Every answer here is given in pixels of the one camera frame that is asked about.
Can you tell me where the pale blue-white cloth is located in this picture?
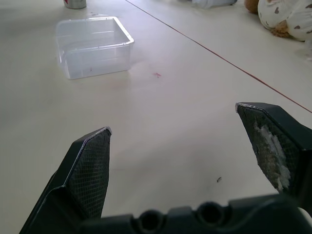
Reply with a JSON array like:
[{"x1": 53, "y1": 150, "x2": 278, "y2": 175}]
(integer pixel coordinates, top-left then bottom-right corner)
[{"x1": 179, "y1": 0, "x2": 238, "y2": 9}]

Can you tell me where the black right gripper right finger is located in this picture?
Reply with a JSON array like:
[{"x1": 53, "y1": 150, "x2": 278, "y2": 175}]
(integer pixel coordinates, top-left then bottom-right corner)
[{"x1": 234, "y1": 102, "x2": 312, "y2": 210}]

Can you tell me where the cream plush toy with hearts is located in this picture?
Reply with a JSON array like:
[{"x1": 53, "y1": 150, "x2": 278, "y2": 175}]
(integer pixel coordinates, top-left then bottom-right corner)
[{"x1": 257, "y1": 0, "x2": 312, "y2": 42}]

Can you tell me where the clear plastic container box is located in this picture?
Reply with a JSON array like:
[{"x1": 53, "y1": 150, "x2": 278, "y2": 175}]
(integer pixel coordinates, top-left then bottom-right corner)
[{"x1": 55, "y1": 16, "x2": 135, "y2": 80}]

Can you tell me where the brown plush toy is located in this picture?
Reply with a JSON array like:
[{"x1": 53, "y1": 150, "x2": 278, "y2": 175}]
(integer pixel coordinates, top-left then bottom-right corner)
[{"x1": 244, "y1": 0, "x2": 260, "y2": 14}]

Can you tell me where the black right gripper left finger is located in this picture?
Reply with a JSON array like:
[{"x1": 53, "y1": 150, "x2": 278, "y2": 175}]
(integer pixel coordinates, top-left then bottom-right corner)
[{"x1": 19, "y1": 126, "x2": 113, "y2": 234}]

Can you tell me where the silver metal can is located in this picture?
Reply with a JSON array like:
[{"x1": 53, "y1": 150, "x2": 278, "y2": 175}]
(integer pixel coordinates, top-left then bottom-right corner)
[{"x1": 63, "y1": 0, "x2": 87, "y2": 9}]

